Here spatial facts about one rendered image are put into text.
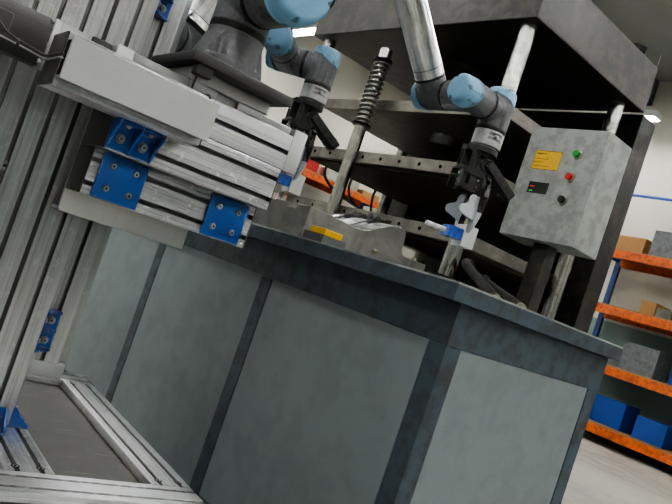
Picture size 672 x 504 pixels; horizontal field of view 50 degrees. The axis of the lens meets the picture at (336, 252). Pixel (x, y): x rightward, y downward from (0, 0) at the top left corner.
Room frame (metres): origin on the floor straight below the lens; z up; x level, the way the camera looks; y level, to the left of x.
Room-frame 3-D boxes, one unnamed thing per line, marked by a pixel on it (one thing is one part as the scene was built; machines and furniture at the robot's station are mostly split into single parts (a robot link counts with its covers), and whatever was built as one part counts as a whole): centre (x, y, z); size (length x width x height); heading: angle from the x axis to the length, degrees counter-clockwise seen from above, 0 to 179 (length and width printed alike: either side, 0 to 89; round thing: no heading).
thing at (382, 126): (3.24, -0.34, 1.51); 1.10 x 0.70 x 0.05; 40
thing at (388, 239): (2.18, 0.00, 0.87); 0.50 x 0.26 x 0.14; 130
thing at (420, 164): (3.23, -0.33, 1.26); 1.10 x 0.74 x 0.05; 40
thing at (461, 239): (1.76, -0.24, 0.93); 0.13 x 0.05 x 0.05; 110
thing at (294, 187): (1.90, 0.21, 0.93); 0.13 x 0.05 x 0.05; 117
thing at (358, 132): (3.11, 0.08, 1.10); 0.05 x 0.05 x 1.30
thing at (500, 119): (1.76, -0.26, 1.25); 0.09 x 0.08 x 0.11; 130
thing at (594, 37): (3.20, -0.29, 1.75); 1.30 x 0.84 x 0.61; 40
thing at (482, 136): (1.76, -0.27, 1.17); 0.08 x 0.08 x 0.05
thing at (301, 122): (1.91, 0.20, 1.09); 0.09 x 0.08 x 0.12; 117
